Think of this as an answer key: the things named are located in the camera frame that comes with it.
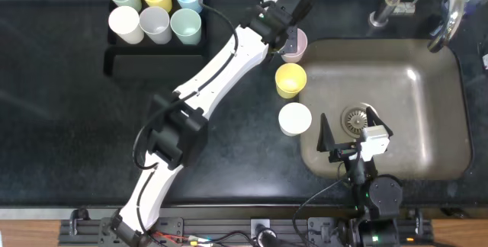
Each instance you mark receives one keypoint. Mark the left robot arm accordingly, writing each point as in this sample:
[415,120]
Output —
[217,79]

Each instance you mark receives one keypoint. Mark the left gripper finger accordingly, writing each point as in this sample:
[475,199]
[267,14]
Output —
[291,41]

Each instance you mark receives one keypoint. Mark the white cup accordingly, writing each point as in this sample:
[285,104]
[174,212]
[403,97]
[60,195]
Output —
[294,118]
[125,22]

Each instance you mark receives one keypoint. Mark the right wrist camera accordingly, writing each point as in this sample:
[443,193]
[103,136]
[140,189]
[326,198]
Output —
[375,142]

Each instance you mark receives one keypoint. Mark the mounting rail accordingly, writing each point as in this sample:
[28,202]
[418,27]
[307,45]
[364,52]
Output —
[221,226]

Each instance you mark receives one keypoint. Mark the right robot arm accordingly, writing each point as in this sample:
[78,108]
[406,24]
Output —
[385,195]

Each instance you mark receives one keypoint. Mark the steel tap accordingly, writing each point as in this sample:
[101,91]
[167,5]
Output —
[383,10]

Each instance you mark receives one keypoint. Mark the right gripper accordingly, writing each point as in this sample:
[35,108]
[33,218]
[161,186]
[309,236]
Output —
[343,152]

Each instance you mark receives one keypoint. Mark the pink cup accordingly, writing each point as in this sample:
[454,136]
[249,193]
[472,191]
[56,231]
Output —
[301,47]

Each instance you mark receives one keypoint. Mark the grey cup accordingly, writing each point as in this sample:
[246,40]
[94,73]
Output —
[155,22]

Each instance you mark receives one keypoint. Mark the steel sink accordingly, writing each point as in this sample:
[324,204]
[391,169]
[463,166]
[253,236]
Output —
[411,98]

